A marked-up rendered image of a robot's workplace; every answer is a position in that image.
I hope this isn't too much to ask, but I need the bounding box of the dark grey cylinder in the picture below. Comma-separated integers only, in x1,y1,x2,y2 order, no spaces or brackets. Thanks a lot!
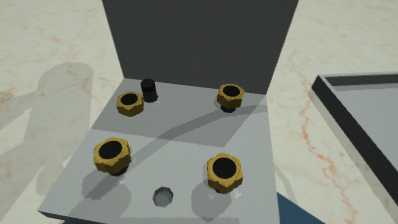
111,79,235,207

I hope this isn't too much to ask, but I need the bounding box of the grey metal bracket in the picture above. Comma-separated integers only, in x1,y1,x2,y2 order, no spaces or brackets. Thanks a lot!
37,0,299,224

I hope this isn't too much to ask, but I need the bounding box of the grey shallow rectangular tray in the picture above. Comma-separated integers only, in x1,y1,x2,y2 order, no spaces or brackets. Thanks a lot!
311,71,398,206

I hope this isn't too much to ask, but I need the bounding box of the brass hex nut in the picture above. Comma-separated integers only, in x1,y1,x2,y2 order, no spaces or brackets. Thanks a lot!
207,153,243,194
217,84,244,109
117,91,144,117
94,137,131,174

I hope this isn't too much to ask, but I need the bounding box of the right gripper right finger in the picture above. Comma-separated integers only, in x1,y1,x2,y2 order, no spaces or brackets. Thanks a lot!
277,192,325,224

